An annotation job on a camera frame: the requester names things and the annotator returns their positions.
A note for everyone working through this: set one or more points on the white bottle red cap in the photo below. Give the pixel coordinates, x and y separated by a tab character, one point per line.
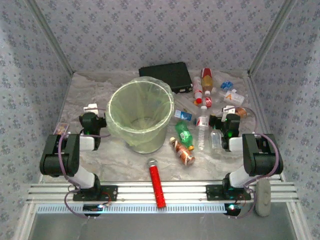
197	85

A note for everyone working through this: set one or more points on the translucent grey waste bin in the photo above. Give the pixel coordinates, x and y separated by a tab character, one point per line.
150	147

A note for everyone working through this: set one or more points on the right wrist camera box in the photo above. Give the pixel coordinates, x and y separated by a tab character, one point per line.
228	109

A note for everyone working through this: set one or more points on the black flat case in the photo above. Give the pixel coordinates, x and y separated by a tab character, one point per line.
162	72

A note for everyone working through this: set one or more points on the green plastic bin liner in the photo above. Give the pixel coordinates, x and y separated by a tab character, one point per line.
117	130

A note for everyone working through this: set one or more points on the small black controller board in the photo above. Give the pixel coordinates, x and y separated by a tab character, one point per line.
233	209
91	208

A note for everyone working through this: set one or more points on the small blue crushed bottle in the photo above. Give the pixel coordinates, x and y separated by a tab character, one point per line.
225	85

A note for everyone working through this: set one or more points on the small colourful card pack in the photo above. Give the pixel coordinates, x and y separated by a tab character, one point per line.
61	129

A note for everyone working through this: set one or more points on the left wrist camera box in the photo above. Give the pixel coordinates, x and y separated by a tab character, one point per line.
90	108

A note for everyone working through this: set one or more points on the plain clear bottle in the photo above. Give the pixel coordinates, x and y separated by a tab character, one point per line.
216	143

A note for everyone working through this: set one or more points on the red glitter microphone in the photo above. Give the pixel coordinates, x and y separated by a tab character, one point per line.
156	182

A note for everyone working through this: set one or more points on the aluminium frame post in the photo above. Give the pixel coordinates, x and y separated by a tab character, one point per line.
271	37
53	37

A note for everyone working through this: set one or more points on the green bottle orange cap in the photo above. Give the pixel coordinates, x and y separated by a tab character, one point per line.
183	133

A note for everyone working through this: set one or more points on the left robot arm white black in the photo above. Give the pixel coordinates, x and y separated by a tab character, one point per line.
60	160

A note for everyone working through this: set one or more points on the aluminium rail base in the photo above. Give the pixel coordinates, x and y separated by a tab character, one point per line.
180	191

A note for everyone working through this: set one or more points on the tall water bottle white cap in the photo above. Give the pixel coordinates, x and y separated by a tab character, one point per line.
203	135

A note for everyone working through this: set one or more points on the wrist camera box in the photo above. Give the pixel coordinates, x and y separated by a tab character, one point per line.
90	108
228	109

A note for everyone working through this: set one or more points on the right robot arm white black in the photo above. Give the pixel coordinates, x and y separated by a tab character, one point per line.
262	160

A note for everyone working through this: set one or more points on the tea bottle red gold label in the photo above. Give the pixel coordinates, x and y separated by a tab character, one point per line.
207	82

